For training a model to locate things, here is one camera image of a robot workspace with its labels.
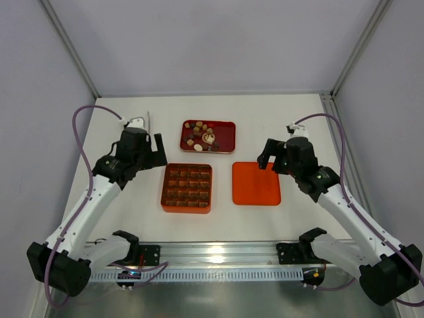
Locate white oval chocolate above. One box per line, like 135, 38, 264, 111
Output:
194, 144, 203, 152

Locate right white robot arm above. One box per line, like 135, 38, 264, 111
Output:
257, 136, 423, 305

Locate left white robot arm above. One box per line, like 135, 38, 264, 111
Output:
26, 127, 168, 297

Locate orange compartment box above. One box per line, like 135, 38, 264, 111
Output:
160, 163, 213, 214

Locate dark red metal tray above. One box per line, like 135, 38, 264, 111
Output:
180, 119, 236, 154

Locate orange box lid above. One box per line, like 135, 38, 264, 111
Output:
232, 162, 282, 206

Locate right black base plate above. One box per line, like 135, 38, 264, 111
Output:
276, 242, 303, 265

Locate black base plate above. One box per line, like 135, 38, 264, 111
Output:
139, 244, 161, 267
276, 242, 303, 265

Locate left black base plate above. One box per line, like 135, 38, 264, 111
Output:
139, 244, 161, 267

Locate aluminium mounting rail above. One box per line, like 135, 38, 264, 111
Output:
131, 241, 279, 267

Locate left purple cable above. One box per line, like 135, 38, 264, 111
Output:
42, 105, 170, 309

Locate purple cable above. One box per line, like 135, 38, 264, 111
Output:
42, 105, 170, 309
291, 113, 424, 307

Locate slotted cable duct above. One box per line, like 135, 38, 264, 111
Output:
89, 266, 303, 284

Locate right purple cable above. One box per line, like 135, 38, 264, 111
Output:
291, 113, 424, 307

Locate left aluminium frame post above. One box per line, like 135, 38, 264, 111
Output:
38, 0, 101, 99

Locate aluminium frame post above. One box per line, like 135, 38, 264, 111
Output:
331, 0, 394, 99
38, 0, 101, 99

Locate right aluminium frame post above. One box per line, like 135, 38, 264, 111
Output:
331, 0, 394, 99

